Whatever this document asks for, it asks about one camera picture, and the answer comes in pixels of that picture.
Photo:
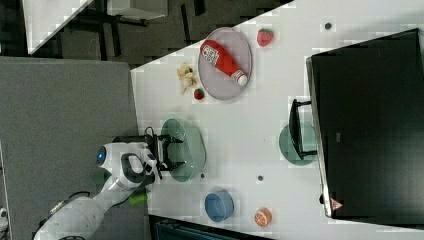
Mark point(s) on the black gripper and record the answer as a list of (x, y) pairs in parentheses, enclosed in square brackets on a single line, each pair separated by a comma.
[(158, 146)]

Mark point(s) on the mint green plastic strainer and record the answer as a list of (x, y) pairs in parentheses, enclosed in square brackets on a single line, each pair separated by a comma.
[(191, 150)]

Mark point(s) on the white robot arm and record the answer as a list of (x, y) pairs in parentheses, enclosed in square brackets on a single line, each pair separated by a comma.
[(131, 162)]

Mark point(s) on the small red strawberry toy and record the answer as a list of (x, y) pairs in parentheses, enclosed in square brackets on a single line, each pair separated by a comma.
[(199, 94)]

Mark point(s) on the blue bowl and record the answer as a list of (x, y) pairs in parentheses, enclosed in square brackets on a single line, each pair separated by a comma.
[(219, 206)]

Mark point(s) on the dark teal bin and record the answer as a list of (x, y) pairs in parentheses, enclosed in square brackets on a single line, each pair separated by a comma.
[(163, 228)]

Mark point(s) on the yellow plush banana toy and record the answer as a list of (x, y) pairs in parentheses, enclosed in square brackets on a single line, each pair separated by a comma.
[(186, 77)]

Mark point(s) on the grey round plate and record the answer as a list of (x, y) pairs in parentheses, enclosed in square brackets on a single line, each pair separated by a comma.
[(216, 83)]

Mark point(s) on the red plush ketchup bottle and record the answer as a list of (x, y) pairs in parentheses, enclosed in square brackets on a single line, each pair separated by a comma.
[(217, 55)]

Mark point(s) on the orange slice toy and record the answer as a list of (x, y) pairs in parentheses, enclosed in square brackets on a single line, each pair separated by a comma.
[(263, 217)]

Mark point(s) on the grey fabric panel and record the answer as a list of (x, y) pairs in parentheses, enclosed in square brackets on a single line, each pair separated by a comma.
[(55, 115)]

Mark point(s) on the mint green plastic cup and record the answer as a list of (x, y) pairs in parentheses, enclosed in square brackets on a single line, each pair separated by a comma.
[(292, 153)]

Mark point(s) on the large red strawberry toy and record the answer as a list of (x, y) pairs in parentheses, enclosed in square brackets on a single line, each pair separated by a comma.
[(264, 37)]

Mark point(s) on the white side table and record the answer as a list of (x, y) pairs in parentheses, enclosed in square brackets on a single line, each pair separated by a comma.
[(44, 18)]

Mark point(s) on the black toaster oven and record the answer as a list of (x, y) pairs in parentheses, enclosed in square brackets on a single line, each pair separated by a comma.
[(368, 116)]

